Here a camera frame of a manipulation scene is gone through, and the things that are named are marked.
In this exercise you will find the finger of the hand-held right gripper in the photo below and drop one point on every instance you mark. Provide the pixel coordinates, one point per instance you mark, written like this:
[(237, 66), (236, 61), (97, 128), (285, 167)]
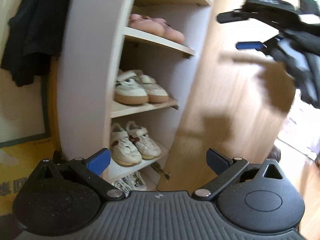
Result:
[(250, 45), (232, 16)]

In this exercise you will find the white sneaker maroon stripes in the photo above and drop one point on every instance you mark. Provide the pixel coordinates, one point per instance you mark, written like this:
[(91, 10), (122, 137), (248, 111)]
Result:
[(123, 147), (145, 142)]

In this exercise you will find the yellow printed box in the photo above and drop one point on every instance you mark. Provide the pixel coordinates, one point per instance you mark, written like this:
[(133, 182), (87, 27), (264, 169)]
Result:
[(20, 170)]

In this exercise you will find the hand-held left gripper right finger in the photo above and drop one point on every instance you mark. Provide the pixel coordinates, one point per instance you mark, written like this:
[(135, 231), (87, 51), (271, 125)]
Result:
[(218, 161)]

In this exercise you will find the black hanging garment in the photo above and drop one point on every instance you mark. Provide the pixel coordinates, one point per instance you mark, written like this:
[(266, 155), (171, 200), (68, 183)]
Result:
[(32, 30)]

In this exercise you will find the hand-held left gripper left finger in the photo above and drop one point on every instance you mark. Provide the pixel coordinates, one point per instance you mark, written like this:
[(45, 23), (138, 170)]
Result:
[(98, 159)]

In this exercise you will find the pink knit sock shoe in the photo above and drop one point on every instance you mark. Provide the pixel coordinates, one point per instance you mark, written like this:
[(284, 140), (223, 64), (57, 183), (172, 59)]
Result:
[(173, 35), (147, 23)]

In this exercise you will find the person's right hand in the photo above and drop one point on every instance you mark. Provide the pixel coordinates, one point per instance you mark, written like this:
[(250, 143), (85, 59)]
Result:
[(305, 62)]

